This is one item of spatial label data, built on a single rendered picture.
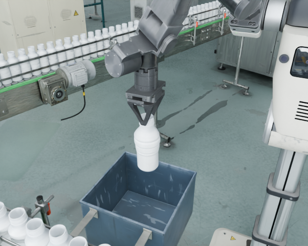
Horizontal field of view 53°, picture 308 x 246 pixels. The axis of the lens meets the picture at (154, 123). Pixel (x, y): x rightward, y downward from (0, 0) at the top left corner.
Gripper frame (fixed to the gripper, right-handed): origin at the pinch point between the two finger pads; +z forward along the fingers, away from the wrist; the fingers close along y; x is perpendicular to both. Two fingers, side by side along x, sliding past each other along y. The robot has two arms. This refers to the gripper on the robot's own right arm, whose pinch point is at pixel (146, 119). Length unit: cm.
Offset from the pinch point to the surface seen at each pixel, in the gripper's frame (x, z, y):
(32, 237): -13.7, 17.3, 31.4
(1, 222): -24.2, 18.2, 30.4
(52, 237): -8.1, 15.2, 30.8
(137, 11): -261, 78, -513
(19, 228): -18.8, 17.9, 30.1
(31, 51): -104, 14, -66
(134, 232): -3.6, 41.0, 3.2
